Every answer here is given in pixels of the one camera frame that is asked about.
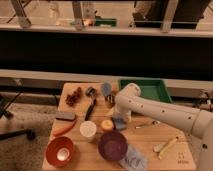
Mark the blue sponge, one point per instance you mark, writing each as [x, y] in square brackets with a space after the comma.
[120, 125]

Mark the small metal cup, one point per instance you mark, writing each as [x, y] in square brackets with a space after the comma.
[110, 99]

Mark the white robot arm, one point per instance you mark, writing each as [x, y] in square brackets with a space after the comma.
[196, 122]

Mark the white paper cup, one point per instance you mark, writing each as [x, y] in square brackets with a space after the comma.
[88, 130]

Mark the black chair base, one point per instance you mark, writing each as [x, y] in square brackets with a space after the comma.
[11, 129]

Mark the green plastic tray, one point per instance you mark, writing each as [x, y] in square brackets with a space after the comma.
[153, 89]

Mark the brown grape bunch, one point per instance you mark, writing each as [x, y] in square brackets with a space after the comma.
[73, 98]

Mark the red bowl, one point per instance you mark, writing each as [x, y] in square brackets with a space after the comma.
[59, 151]

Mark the orange carrot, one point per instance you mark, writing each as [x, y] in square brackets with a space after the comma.
[65, 129]

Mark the black handled brush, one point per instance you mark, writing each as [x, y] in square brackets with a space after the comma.
[92, 93]

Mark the clear plastic bag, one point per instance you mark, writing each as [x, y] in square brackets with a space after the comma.
[133, 160]

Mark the yellow orange ball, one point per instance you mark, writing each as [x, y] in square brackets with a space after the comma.
[107, 125]

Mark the purple bowl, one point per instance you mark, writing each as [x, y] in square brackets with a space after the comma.
[112, 146]

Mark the grey rectangular block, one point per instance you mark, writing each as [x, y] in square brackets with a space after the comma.
[65, 116]

